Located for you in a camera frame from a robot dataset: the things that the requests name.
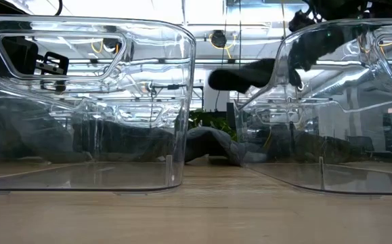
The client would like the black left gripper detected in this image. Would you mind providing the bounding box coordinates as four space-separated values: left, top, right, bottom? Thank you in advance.
1 35 70 78

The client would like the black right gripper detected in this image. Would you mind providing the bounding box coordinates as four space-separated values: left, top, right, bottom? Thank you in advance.
288 9 356 73

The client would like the dark grey bucket hat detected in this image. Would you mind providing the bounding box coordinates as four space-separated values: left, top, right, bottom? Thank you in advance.
72 119 183 163

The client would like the black monitor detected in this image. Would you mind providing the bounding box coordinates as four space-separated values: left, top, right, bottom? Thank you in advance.
225 101 237 129

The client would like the green potted plant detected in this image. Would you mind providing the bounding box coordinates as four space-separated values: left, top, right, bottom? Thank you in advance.
188 108 239 142

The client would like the clear plastic bin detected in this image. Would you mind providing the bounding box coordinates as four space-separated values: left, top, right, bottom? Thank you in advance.
0 14 197 194
233 17 392 197

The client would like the yellow cable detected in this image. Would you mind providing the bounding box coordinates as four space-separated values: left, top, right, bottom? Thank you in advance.
280 0 287 39

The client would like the black ceiling rail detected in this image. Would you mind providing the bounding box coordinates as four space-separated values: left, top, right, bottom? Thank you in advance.
12 57 284 67

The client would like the black ceiling cord reel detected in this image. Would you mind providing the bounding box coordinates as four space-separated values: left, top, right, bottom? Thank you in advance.
102 35 121 52
211 29 228 49

